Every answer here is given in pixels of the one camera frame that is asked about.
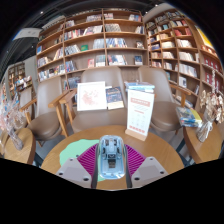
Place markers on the beige armchair with wooden arms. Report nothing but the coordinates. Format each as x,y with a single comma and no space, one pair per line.
46,113
163,110
96,120

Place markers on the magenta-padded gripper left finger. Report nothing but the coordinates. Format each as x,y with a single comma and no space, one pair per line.
74,170

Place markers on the round wooden side table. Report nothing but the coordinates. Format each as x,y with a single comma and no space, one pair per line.
23,153
206,148

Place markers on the white framed picture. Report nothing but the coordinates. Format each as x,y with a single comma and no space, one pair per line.
91,96

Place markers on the small distant bookshelf unit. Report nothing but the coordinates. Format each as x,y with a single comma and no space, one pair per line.
16,75

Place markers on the transparent computer mouse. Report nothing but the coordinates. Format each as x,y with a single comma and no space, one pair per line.
111,156

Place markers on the white standing sign wooden base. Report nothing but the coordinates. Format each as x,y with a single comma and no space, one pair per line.
140,111

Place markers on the green cloud-shaped mouse pad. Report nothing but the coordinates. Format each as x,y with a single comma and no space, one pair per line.
73,150

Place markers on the stack of colourful books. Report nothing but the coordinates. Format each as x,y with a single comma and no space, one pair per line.
188,117

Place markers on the stack of teal books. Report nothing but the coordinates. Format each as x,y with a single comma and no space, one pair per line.
140,86

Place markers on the curved wooden bookshelf unit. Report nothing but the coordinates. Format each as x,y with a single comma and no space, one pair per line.
180,43

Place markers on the large wooden bookshelf unit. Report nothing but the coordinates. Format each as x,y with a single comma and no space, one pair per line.
93,40

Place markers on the dark cover book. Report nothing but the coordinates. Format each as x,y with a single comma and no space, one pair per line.
114,97

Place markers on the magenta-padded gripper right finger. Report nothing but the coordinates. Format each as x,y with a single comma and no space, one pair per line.
150,170

